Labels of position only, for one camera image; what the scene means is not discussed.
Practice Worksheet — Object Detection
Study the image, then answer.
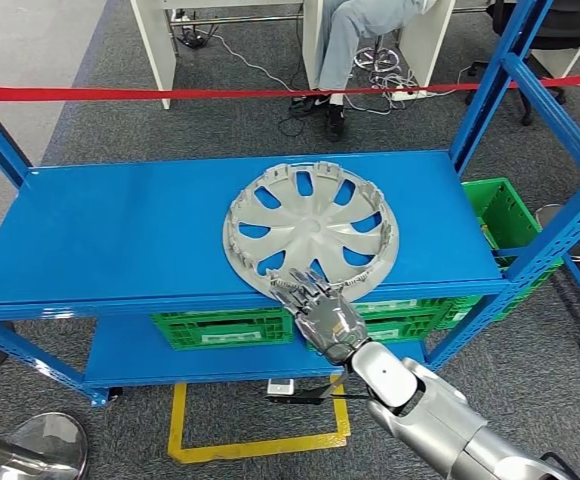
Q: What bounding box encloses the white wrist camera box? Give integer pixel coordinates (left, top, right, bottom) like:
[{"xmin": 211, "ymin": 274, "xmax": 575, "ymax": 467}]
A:
[{"xmin": 266, "ymin": 377, "xmax": 296, "ymax": 397}]

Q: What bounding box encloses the chrome chair base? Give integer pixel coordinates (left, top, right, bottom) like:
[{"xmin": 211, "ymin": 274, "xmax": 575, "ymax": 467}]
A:
[{"xmin": 353, "ymin": 34, "xmax": 401, "ymax": 74}]

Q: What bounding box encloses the red barrier belt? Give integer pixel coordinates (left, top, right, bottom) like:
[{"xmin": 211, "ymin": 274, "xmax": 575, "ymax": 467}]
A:
[{"xmin": 0, "ymin": 71, "xmax": 580, "ymax": 104}]

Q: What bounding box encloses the grey plastic wheel hubcap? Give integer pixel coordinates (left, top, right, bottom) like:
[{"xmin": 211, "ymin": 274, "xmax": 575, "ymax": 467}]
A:
[{"xmin": 221, "ymin": 160, "xmax": 399, "ymax": 307}]

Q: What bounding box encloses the black cable bundle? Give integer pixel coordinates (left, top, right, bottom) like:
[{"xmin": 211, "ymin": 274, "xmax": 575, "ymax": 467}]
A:
[{"xmin": 175, "ymin": 25, "xmax": 221, "ymax": 52}]

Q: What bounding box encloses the chrome stanchion post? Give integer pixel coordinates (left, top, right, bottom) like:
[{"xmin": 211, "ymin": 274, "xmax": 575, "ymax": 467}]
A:
[{"xmin": 0, "ymin": 412, "xmax": 89, "ymax": 480}]

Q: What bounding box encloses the white floor cable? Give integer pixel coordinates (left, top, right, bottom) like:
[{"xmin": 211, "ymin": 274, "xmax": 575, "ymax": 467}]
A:
[{"xmin": 205, "ymin": 31, "xmax": 296, "ymax": 93}]

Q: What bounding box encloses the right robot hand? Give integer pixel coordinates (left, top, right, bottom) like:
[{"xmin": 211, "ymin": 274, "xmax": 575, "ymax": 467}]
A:
[{"xmin": 269, "ymin": 268, "xmax": 372, "ymax": 367}]

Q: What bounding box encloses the black office chair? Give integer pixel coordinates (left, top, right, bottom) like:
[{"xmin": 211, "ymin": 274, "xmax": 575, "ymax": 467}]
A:
[{"xmin": 464, "ymin": 0, "xmax": 580, "ymax": 127}]

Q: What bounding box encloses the black camera bracket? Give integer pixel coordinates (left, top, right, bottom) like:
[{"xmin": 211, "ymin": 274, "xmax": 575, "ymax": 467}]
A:
[{"xmin": 264, "ymin": 372, "xmax": 372, "ymax": 407}]

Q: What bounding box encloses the white power strip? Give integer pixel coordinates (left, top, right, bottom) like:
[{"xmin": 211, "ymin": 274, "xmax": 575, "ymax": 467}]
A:
[{"xmin": 391, "ymin": 87, "xmax": 430, "ymax": 103}]

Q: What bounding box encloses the chrome stanchion base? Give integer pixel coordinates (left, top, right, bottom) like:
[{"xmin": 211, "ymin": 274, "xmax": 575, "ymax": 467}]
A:
[{"xmin": 535, "ymin": 203, "xmax": 580, "ymax": 264}]

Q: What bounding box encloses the person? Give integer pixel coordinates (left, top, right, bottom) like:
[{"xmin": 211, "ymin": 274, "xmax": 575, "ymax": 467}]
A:
[{"xmin": 289, "ymin": 0, "xmax": 441, "ymax": 142}]

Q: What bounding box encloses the white desk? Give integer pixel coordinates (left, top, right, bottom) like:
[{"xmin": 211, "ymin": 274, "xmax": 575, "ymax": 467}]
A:
[
  {"xmin": 129, "ymin": 0, "xmax": 457, "ymax": 111},
  {"xmin": 529, "ymin": 43, "xmax": 580, "ymax": 81}
]

